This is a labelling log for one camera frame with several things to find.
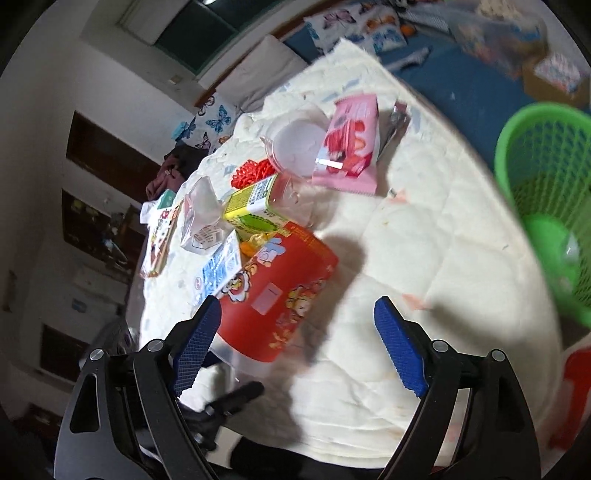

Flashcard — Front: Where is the blue white milk carton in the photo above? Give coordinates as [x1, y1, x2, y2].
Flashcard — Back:
[193, 229, 243, 305]

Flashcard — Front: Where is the large white butterfly pillow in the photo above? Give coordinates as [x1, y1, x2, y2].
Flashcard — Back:
[302, 7, 370, 52]

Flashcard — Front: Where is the grey sock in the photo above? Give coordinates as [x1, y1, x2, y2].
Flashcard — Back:
[388, 46, 430, 72]

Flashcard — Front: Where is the white quilted bed cover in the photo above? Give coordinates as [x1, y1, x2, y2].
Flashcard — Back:
[124, 39, 564, 467]

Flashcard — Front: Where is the dark window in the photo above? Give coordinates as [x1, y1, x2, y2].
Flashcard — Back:
[117, 0, 259, 77]

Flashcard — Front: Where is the blue floor mat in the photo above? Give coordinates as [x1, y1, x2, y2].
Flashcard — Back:
[281, 18, 591, 167]

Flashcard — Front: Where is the small white butterfly pillow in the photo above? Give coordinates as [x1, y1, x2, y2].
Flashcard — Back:
[365, 21, 408, 56]

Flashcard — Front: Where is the cardboard box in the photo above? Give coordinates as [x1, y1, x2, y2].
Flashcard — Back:
[522, 51, 591, 109]

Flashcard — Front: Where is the red mesh scrubber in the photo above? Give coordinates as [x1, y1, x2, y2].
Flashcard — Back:
[229, 158, 277, 190]

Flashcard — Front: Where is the dark clothes pile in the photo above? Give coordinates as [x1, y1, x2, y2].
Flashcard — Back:
[147, 143, 211, 197]

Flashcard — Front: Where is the clear plastic storage bin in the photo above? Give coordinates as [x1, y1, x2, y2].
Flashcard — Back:
[450, 9, 550, 77]

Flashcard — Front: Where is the silver foil wrapper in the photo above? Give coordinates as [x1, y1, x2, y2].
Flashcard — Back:
[376, 100, 411, 162]

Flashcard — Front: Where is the clear plastic cup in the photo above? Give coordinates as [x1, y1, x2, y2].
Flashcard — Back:
[261, 104, 331, 178]

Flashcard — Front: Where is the blue butterfly pillow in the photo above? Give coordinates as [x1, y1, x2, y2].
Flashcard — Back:
[172, 92, 238, 155]

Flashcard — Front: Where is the pink snack packet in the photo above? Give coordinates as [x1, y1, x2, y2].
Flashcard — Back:
[311, 95, 380, 195]

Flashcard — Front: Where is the beige pillow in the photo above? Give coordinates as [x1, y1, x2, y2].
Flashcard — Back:
[217, 34, 310, 114]

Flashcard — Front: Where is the red plastic stool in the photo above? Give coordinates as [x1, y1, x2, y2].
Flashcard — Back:
[547, 348, 591, 450]

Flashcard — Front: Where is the dark wall shelf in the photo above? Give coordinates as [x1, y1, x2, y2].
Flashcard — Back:
[39, 111, 162, 370]

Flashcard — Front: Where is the white red snack packet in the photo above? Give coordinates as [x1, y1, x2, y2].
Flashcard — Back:
[140, 203, 183, 279]

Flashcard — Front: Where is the green plastic basket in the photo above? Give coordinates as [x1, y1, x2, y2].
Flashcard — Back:
[495, 102, 591, 328]

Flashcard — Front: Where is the large red snack bag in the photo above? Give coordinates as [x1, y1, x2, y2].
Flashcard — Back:
[210, 222, 339, 370]

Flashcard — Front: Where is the clear plastic wrapper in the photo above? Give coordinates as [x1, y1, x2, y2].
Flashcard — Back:
[179, 176, 227, 252]

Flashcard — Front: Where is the yellow green drink carton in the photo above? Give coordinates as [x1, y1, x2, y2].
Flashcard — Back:
[223, 174, 289, 241]

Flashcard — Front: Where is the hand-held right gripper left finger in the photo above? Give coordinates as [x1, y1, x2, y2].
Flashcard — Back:
[55, 295, 222, 480]

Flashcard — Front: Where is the small teal packet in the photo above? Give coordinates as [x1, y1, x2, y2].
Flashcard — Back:
[141, 189, 178, 224]

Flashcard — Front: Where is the printed paper pack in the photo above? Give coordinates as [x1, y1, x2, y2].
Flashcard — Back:
[536, 52, 583, 90]

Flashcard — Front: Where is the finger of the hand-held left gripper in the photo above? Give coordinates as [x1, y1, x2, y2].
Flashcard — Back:
[196, 381, 265, 450]

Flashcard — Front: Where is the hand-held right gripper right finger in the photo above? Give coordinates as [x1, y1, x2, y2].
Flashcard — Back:
[373, 296, 541, 480]

